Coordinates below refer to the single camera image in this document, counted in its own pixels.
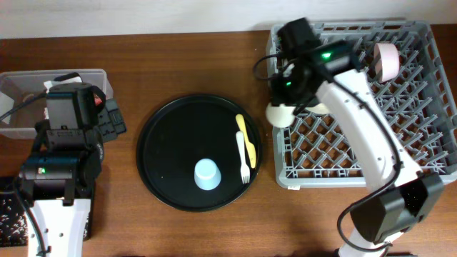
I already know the light blue cup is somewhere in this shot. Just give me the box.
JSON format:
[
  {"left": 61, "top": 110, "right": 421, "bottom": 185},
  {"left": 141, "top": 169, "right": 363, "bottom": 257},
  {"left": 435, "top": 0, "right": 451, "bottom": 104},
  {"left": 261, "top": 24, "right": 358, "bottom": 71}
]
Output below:
[{"left": 194, "top": 158, "right": 221, "bottom": 191}]

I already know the white cup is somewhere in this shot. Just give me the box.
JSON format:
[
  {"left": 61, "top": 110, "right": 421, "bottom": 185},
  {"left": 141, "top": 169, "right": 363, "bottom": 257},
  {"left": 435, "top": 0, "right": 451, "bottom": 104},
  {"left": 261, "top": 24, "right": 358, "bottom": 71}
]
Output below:
[{"left": 266, "top": 103, "right": 296, "bottom": 128}]

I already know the pink bowl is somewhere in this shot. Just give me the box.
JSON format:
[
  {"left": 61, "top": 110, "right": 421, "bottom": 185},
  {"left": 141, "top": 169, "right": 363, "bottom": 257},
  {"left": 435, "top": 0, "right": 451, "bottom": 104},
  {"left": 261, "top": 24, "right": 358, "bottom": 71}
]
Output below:
[{"left": 374, "top": 43, "right": 400, "bottom": 83}]

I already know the grey dishwasher rack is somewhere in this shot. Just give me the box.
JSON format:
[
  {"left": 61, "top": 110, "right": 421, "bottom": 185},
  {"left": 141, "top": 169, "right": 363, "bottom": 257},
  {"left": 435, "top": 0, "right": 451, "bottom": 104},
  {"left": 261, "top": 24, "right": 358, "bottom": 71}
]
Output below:
[{"left": 272, "top": 21, "right": 456, "bottom": 190}]

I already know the white plastic fork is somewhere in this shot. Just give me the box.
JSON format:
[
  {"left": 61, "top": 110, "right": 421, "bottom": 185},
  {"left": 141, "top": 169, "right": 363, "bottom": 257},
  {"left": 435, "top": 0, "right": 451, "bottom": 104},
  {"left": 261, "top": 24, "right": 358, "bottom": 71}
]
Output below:
[{"left": 236, "top": 131, "right": 251, "bottom": 184}]

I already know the black rectangular waste tray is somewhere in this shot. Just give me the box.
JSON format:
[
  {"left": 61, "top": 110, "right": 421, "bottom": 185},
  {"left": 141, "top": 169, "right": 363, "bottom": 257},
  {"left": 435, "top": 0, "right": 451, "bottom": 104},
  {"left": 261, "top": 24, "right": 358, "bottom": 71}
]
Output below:
[{"left": 0, "top": 176, "right": 95, "bottom": 248}]

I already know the beige bowl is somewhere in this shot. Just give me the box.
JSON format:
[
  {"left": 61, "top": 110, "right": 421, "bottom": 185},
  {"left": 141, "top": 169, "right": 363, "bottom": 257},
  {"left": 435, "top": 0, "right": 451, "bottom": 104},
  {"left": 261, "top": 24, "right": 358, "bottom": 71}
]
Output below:
[{"left": 305, "top": 97, "right": 331, "bottom": 115}]

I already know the round black tray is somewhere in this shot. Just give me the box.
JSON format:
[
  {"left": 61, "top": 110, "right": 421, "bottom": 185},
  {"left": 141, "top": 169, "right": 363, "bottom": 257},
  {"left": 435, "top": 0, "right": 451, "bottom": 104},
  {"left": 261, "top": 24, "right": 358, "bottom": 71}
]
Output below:
[{"left": 136, "top": 94, "right": 263, "bottom": 212}]

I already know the red snack wrapper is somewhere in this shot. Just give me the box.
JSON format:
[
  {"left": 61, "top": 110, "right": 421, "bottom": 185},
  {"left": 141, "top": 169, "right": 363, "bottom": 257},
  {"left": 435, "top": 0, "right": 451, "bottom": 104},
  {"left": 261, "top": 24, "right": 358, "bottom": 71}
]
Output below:
[{"left": 94, "top": 96, "right": 103, "bottom": 106}]

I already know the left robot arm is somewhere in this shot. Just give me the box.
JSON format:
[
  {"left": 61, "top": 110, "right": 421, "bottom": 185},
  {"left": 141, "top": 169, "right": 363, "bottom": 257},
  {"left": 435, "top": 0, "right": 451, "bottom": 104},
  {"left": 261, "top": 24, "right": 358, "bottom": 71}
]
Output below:
[{"left": 14, "top": 73, "right": 126, "bottom": 256}]

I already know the white label on bin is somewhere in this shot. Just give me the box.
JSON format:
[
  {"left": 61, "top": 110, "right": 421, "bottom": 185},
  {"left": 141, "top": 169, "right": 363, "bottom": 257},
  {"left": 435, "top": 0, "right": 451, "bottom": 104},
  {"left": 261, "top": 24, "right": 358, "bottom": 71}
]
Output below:
[{"left": 0, "top": 92, "right": 16, "bottom": 126}]

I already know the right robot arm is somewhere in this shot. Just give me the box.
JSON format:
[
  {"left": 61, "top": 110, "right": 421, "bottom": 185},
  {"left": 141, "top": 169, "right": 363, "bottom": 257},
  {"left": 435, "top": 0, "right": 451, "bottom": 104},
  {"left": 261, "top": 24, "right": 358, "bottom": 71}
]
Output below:
[{"left": 266, "top": 18, "right": 444, "bottom": 256}]

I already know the yellow plastic knife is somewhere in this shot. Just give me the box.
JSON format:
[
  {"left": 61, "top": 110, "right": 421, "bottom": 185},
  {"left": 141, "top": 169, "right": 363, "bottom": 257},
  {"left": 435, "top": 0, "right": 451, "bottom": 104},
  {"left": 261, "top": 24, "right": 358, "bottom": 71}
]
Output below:
[{"left": 235, "top": 114, "right": 257, "bottom": 168}]

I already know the clear plastic waste bin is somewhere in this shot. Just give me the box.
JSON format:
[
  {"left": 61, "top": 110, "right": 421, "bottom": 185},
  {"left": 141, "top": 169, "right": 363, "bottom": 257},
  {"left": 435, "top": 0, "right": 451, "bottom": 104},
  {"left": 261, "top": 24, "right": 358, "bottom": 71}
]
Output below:
[{"left": 0, "top": 69, "right": 114, "bottom": 140}]

